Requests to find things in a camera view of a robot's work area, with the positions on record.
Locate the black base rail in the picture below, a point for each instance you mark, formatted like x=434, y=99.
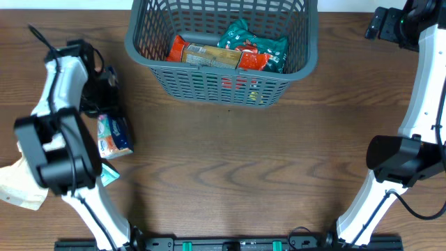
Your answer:
x=300, y=242

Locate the green Nescafe coffee bag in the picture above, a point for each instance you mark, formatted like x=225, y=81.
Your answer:
x=263, y=53

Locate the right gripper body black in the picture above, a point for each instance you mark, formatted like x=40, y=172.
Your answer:
x=382, y=26

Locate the beige paper pouch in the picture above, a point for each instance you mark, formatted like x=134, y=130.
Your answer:
x=18, y=186

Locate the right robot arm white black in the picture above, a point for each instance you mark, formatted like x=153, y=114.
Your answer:
x=417, y=152

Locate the teal wet wipes pack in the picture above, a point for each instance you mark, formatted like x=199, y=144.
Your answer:
x=109, y=174

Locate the Kleenex tissue multipack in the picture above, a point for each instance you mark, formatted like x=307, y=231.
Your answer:
x=113, y=133

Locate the grey plastic basket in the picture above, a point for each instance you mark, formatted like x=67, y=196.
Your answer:
x=155, y=23

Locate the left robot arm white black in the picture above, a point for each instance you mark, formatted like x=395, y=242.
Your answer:
x=60, y=150

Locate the red tan pasta packet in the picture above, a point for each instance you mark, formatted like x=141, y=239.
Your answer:
x=205, y=55

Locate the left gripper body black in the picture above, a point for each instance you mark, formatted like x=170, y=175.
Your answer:
x=105, y=89

